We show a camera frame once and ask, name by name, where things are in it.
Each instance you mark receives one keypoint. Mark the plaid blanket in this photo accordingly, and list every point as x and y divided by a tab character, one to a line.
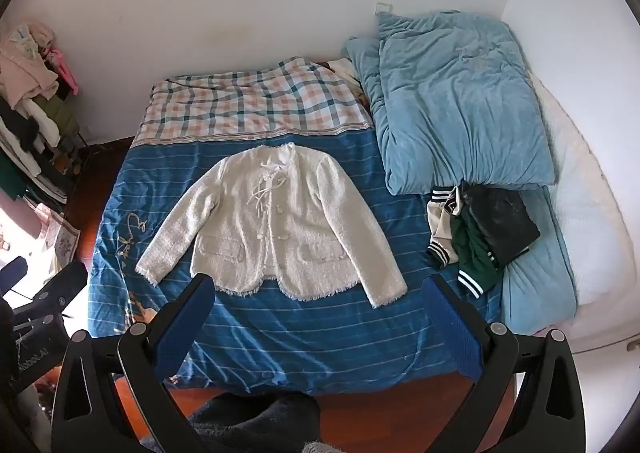
250	98

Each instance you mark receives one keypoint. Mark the white wall hook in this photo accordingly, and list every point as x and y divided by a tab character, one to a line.
382	7

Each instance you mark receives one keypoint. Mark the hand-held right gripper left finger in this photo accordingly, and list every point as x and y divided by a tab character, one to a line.
182	333

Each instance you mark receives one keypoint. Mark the light blue bed pad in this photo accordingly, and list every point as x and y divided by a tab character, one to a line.
540	278

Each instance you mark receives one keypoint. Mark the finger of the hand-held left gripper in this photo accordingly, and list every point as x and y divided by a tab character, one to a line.
62	285

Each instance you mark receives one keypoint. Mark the clothes rack with hanging clothes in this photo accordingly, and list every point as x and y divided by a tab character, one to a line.
27	98

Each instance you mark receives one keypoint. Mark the person's dark fuzzy clothing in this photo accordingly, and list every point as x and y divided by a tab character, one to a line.
250	425

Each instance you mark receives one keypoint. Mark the floral cloth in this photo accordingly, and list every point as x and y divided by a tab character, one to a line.
60	233

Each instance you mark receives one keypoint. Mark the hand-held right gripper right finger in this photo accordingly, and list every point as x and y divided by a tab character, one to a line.
452	335

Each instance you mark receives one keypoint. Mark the white mattress cover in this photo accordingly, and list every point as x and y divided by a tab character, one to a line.
585	213

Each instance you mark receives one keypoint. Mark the white tweed jacket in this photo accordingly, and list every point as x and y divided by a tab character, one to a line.
280	228

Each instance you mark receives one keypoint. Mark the pink hanger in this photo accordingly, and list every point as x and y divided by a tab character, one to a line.
67	70

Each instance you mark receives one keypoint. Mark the black garment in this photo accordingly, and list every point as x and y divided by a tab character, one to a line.
500	218

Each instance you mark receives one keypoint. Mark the blue striped bedsheet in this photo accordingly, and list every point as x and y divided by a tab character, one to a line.
310	343

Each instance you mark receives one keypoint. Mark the light blue quilt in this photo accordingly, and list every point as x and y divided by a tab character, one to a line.
450	103

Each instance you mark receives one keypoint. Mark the green and white varsity jacket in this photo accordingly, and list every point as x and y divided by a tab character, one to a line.
472	245

